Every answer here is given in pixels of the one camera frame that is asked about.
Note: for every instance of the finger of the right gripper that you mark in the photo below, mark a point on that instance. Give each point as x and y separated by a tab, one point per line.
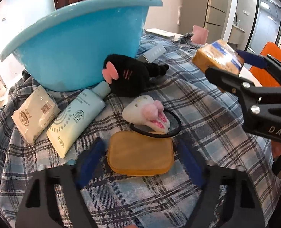
232	83
268	63

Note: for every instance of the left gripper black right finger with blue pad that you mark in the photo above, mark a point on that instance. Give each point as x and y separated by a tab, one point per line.
241	206

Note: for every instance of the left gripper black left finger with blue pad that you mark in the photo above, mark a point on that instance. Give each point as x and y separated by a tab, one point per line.
39	206

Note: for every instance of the yellow blue cigarette pack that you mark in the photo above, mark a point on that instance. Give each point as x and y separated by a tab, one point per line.
220	55

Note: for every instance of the light green sunscreen tube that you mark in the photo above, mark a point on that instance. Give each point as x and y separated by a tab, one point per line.
75	118

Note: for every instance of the white tissue pack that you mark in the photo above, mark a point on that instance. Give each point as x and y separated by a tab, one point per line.
35	114

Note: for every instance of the black plush hair clip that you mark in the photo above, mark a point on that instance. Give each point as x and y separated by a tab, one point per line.
127	76

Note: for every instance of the orange chair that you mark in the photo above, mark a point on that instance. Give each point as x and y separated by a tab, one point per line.
269	48

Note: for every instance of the pink card holder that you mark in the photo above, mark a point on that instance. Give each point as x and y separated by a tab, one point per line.
200	35

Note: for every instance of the beige refrigerator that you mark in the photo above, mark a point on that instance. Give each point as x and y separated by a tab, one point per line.
216	19

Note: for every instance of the blue plastic basin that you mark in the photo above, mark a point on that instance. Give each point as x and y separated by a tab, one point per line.
65	50

